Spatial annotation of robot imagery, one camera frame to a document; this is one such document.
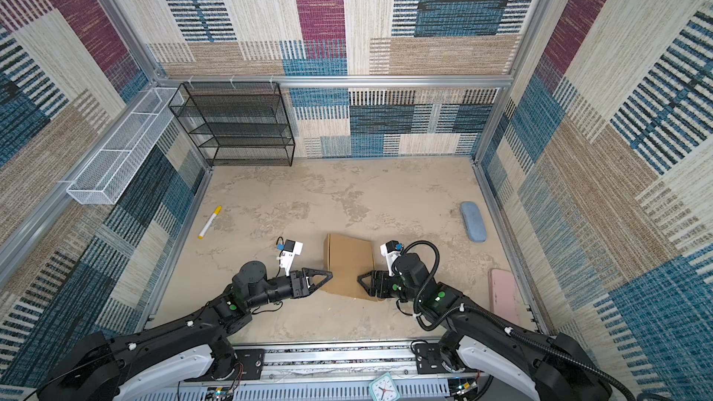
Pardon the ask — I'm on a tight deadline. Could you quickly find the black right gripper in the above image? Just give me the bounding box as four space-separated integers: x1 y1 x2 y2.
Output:
356 270 421 304

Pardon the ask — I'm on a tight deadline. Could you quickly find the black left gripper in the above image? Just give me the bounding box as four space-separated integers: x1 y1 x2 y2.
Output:
245 269 331 312

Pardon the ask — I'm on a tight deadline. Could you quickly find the brown cardboard box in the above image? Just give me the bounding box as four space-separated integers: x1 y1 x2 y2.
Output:
322 233 376 302

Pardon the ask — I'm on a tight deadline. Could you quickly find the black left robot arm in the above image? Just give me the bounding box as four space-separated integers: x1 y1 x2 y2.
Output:
36 261 332 400

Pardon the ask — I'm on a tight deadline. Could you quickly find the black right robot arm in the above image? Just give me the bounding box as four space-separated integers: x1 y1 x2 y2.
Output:
357 254 613 400

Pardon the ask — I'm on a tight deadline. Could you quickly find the small teal alarm clock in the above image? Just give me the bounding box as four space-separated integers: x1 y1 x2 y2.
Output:
369 373 401 401

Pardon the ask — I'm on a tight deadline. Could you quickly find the yellow-capped white marker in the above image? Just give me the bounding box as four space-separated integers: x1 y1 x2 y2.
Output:
198 206 222 239

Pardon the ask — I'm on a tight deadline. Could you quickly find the blue-grey glasses case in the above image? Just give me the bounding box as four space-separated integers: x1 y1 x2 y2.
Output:
460 202 488 243

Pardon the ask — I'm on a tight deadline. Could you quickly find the pink flat case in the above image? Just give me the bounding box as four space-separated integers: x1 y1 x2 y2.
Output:
488 268 520 324

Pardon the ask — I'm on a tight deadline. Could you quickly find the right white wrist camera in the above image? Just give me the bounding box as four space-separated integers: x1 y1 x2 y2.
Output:
380 241 404 277

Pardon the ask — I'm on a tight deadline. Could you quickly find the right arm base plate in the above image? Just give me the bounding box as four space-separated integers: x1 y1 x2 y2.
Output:
410 340 454 375

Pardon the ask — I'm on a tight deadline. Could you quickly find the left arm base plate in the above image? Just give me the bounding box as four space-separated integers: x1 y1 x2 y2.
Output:
226 348 266 382

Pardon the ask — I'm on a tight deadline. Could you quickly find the black wire shelf rack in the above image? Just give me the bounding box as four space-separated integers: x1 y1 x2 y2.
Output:
168 82 295 167

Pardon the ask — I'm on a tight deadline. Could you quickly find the white wire mesh basket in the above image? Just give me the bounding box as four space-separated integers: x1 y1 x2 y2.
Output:
67 87 176 205

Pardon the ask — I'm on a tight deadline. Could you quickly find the black corrugated cable conduit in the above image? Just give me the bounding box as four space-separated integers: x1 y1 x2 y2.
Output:
397 239 636 401

